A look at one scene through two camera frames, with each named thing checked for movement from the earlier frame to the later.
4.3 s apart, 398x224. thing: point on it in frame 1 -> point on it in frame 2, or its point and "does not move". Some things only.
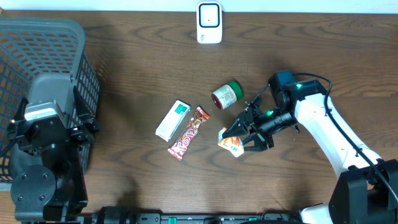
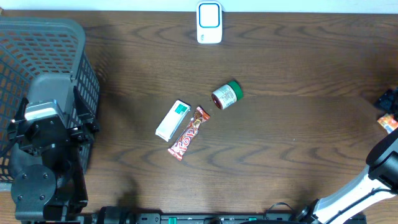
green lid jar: x=227 y=94 does not move
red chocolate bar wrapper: x=178 y=149 does not move
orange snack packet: x=234 y=144 -> x=388 y=122
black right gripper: x=246 y=119 -> x=387 y=99
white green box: x=175 y=117 does not move
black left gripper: x=78 y=135 does not move
